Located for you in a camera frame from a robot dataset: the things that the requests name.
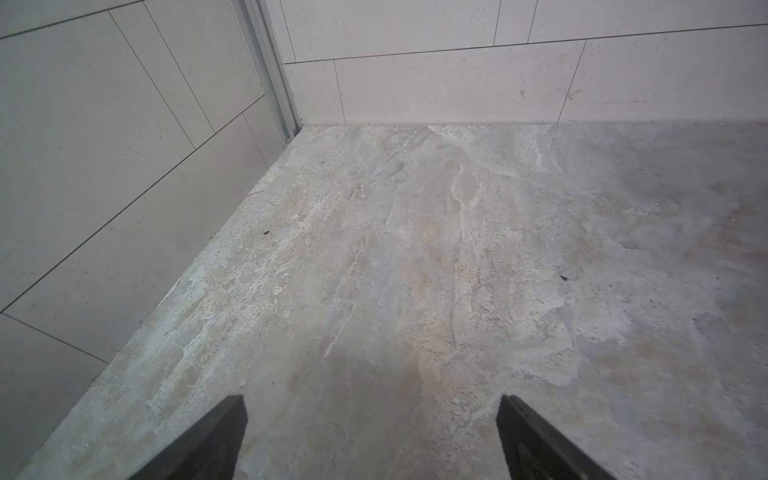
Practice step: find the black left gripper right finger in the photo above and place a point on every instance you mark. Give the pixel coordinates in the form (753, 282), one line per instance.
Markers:
(534, 449)

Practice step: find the left corner aluminium profile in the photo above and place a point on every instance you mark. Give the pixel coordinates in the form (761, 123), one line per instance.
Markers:
(262, 43)

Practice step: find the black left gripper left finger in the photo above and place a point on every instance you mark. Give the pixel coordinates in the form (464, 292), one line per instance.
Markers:
(209, 449)

